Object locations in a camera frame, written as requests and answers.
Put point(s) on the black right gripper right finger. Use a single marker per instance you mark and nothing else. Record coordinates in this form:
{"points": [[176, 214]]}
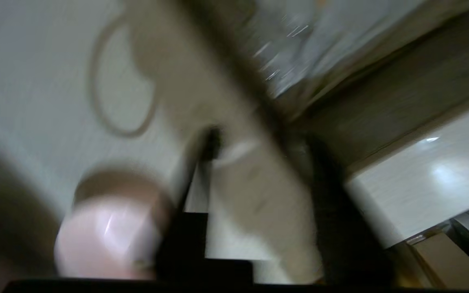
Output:
{"points": [[344, 244]]}

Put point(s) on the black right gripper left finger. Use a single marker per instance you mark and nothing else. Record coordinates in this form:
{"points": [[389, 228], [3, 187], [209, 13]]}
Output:
{"points": [[189, 244]]}

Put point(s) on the pink plastic bowl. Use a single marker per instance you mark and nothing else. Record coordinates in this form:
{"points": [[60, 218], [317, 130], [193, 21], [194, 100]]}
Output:
{"points": [[108, 236]]}

